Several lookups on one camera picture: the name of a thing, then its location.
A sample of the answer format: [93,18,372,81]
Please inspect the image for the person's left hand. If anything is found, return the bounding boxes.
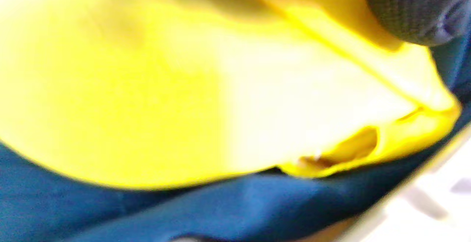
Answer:
[361,0,471,47]

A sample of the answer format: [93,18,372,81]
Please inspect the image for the beige hard-shell suitcase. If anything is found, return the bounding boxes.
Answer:
[291,124,471,242]

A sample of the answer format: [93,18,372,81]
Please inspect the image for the dark teal shorts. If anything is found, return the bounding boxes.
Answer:
[0,32,471,242]

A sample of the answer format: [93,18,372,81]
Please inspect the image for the yellow cap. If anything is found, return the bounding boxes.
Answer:
[0,0,463,192]

